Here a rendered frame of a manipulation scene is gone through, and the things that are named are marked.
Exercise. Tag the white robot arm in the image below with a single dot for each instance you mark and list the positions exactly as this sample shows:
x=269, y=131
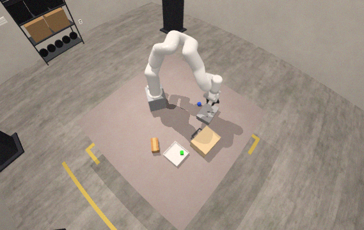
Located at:
x=206, y=81

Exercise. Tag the brown cardboard box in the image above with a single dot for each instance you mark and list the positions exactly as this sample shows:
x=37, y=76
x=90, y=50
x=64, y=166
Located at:
x=154, y=145

